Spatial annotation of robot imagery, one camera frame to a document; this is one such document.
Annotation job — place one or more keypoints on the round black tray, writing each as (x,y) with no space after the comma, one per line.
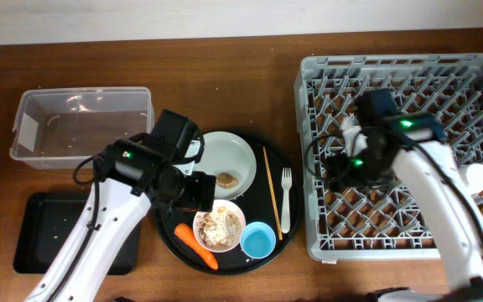
(255,204)

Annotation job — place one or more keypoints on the black rectangular tray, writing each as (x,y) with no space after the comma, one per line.
(47,222)

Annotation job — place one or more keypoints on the white bowl with oatmeal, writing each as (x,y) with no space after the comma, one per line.
(219,230)

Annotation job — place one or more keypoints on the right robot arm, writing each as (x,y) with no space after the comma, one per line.
(380,143)

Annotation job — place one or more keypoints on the cream white cup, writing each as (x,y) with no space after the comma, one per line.
(472,177)

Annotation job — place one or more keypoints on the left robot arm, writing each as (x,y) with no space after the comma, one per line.
(130,177)

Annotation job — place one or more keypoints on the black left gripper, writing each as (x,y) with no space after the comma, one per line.
(203,193)

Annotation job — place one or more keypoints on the grey dishwasher rack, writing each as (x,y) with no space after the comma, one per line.
(356,223)

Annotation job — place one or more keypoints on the wooden chopstick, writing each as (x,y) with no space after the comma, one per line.
(272,193)

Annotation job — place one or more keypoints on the clear plastic bin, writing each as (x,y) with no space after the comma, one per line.
(59,128)

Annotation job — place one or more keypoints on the white plastic fork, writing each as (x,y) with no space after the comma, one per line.
(286,183)

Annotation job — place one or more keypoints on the orange carrot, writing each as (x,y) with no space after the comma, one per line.
(184,233)

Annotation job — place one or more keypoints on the light blue cup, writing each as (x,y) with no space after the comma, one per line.
(258,240)

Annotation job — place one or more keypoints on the brown cookie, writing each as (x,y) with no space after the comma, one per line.
(226,181)

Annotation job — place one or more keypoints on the grey-white plate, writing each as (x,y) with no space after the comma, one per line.
(228,153)

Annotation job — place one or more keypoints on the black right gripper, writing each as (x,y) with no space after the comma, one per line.
(338,174)

